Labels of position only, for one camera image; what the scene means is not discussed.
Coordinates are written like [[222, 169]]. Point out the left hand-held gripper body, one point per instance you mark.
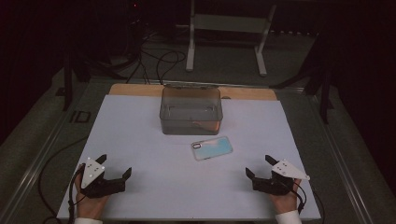
[[93, 183]]

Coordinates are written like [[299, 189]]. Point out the person's right hand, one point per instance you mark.
[[286, 203]]

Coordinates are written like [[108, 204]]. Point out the clear blue phone case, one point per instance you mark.
[[212, 148]]

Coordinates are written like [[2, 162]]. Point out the person's left hand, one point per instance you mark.
[[90, 207]]

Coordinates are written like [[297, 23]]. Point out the white table sheet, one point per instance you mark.
[[162, 186]]

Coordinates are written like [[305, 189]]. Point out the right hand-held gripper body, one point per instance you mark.
[[277, 185]]

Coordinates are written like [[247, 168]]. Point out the metal frame rail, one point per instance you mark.
[[37, 161], [339, 161]]

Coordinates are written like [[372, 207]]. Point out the clear grey lidded storage box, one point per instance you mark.
[[190, 112]]

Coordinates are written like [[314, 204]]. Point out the black metal stand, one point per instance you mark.
[[67, 84], [325, 99]]

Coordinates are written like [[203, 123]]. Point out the white metal stand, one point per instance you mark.
[[229, 23]]

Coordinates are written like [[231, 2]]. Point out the black floor bracket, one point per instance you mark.
[[80, 116]]

